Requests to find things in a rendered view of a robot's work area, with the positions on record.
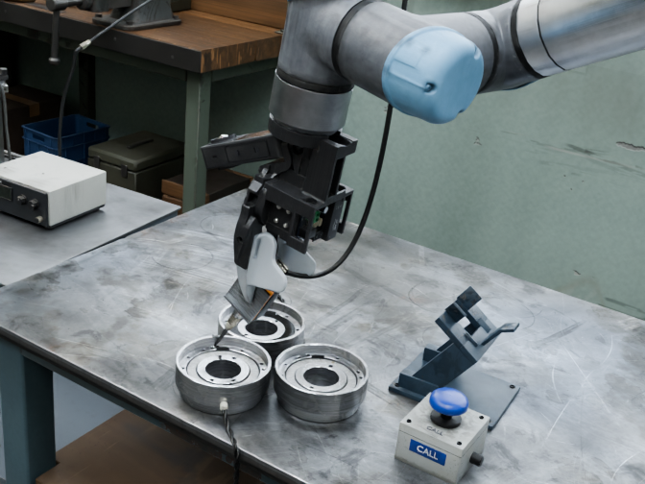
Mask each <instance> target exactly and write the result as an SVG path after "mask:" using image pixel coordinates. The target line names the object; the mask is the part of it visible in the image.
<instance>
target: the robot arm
mask: <svg viewBox="0 0 645 484"><path fill-rule="evenodd" d="M287 1H289V4H288V9H287V14H286V19H285V25H284V30H283V36H282V40H281V46H280V51H279V57H278V62H277V67H276V71H275V78H274V83H273V89H272V94H271V100H270V104H269V111H270V118H269V123H268V131H263V132H258V133H248V134H243V135H237V136H236V133H232V134H222V135H220V136H219V137H217V138H214V139H211V140H210V142H211V143H209V144H206V145H205V146H202V147H201V151H202V154H203V160H204V164H205V167H206V170H207V169H214V168H218V169H219V170H225V169H232V168H234V167H236V166H239V165H241V164H245V163H251V162H257V161H263V160H269V159H275V158H279V159H277V160H274V161H272V162H269V163H266V164H264V165H261V166H259V169H258V172H259V173H258V174H256V175H255V177H254V179H253V180H252V181H251V184H250V186H249V188H248V191H247V196H246V197H245V200H244V203H243V204H242V207H241V213H240V216H239V218H238V221H237V224H236V228H235V232H234V237H233V250H234V263H235V264H236V269H237V276H238V280H239V283H240V287H241V290H242V293H243V296H244V298H245V300H246V302H248V303H252V302H253V298H254V294H255V289H256V287H259V288H263V289H267V290H270V291H274V292H277V293H280V292H283V291H284V290H285V289H286V287H287V278H286V276H285V275H284V273H283V272H282V271H281V269H280V268H279V267H278V265H277V264H276V261H275V257H276V256H279V257H280V258H281V260H282V262H283V263H284V264H285V265H286V266H287V267H288V268H289V270H290V271H293V272H296V273H302V274H307V275H308V276H311V275H313V274H314V273H315V271H316V262H315V260H314V259H313V258H312V256H311V255H310V254H309V253H308V252H307V247H308V243H309V239H311V240H312V242H314V241H316V240H318V239H322V240H324V241H328V240H330V239H332V238H334V237H335V236H336V233H337V232H338V233H340V234H343V233H344V229H345V225H346V218H347V215H348V211H349V207H350V203H351V199H352V195H353V191H354V189H352V188H350V187H348V186H346V185H344V184H342V183H340V180H341V176H342V172H343V168H344V164H345V160H346V156H348V155H351V154H353V153H355V151H356V147H357V143H358V139H356V138H354V137H352V136H350V135H348V134H345V133H342V127H343V126H344V125H345V123H346V117H347V112H348V108H349V104H350V100H351V95H352V91H353V88H354V86H355V85H357V86H359V87H360V88H362V89H364V90H366V91H367V92H369V93H371V94H372V95H374V96H376V97H378V98H380V99H382V100H384V101H385V102H387V103H389V104H391V105H392V106H393V107H394V108H395V109H397V110H399V111H400V112H402V113H404V114H407V115H410V116H415V117H417V118H419V119H422V120H424V121H426V122H428V123H431V124H444V123H448V122H450V121H452V120H454V119H455V118H456V116H457V114H458V113H462V112H464V111H465V110H466V109H467V108H468V106H469V105H470V104H471V102H472V101H473V99H474V97H475V96H476V94H482V93H488V92H493V91H498V90H515V89H519V88H522V87H524V86H526V85H529V84H531V83H534V82H536V81H537V80H540V79H543V78H546V77H549V76H552V75H555V74H559V73H561V72H565V71H568V70H572V69H575V68H579V67H583V66H586V65H590V64H593V63H596V62H599V61H606V60H609V59H613V58H616V57H620V56H623V55H627V54H630V53H633V52H637V51H640V50H644V49H645V0H513V1H511V2H508V3H506V4H503V5H500V6H498V7H495V8H492V9H488V10H484V11H477V12H454V13H441V14H428V15H417V14H413V13H409V12H406V11H404V10H402V9H400V8H398V7H395V6H393V5H391V4H388V3H387V2H384V1H383V0H287ZM281 157H282V158H281ZM344 201H346V207H345V212H344V216H343V220H342V222H340V217H341V213H342V209H343V205H344ZM265 225H266V227H265V229H267V231H266V232H262V227H263V226H265Z"/></svg>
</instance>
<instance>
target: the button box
mask: <svg viewBox="0 0 645 484"><path fill-rule="evenodd" d="M430 395H431V393H429V394H428V395H427V396H426V397H425V398H424V399H423V400H422V401H421V402H420V403H419V404H418V405H417V406H416V407H415V408H414V409H413V410H412V411H411V412H410V413H409V414H408V415H407V416H406V417H405V418H404V419H403V420H402V421H401V422H400V424H399V430H398V435H397V441H396V447H395V453H394V458H396V459H398V460H400V461H402V462H404V463H407V464H409V465H411V466H413V467H415V468H417V469H419V470H421V471H424V472H427V473H429V474H431V475H433V476H435V477H437V478H439V479H441V480H443V481H445V482H447V483H449V484H458V482H459V481H460V480H461V479H462V477H463V476H464V475H465V474H466V472H467V471H468V470H469V468H470V467H471V466H472V465H475V466H477V467H481V466H482V464H483V461H484V456H483V455H481V454H482V452H483V449H484V444H485V441H486V436H487V431H488V427H489V422H490V417H488V416H485V415H483V414H481V413H478V412H476V411H473V410H471V409H469V408H468V409H467V411H466V412H465V413H464V414H463V415H460V416H452V419H451V420H445V419H443V418H442V417H441V413H439V412H437V411H436V410H434V409H433V408H432V407H431V405H430V404H429V398H430Z"/></svg>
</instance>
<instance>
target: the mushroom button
mask: <svg viewBox="0 0 645 484"><path fill-rule="evenodd" d="M429 404H430V405H431V407H432V408H433V409H434V410H436V411H437V412H439V413H441V417H442V418H443V419H445V420H451V419H452V416H460V415H463V414H464V413H465V412H466V411H467V409H468V406H469V402H468V399H467V397H466V395H465V394H464V393H462V392H460V391H458V390H456V389H453V388H446V387H443V388H438V389H436V390H434V391H433V392H432V393H431V395H430V398H429Z"/></svg>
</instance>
